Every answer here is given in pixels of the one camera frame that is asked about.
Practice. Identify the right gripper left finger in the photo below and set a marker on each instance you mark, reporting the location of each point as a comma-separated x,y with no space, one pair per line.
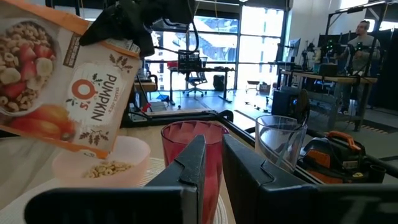
124,205

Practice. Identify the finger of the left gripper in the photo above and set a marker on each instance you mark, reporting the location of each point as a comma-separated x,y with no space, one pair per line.
109,25

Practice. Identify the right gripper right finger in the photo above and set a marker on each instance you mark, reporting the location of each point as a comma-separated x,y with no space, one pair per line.
280,202

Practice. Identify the pale pink bowl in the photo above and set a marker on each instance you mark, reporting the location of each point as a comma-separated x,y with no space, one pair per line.
130,149

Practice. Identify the pumpkin cereal box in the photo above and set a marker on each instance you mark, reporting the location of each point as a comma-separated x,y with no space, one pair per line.
46,77

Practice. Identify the red faceted tumbler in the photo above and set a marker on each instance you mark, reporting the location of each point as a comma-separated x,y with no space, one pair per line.
183,140

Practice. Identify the cereal pile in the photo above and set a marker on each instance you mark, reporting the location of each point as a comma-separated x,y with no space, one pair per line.
107,169

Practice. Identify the clear drinking glass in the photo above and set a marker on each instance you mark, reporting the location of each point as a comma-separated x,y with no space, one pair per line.
273,140

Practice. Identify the orange black shop vacuum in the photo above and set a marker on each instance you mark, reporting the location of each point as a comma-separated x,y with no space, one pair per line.
329,158

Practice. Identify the black desk with crate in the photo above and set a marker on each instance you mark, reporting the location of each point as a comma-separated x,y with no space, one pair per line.
202,70

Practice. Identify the black office chair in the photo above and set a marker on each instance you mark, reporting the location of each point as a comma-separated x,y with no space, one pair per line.
196,81

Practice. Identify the black computer tower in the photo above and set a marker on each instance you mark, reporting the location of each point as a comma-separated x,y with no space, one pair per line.
283,102

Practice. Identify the wooden top workbench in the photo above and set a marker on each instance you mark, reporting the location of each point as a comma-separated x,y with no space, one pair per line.
326,77

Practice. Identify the person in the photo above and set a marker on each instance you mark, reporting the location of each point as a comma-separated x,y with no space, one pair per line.
360,46

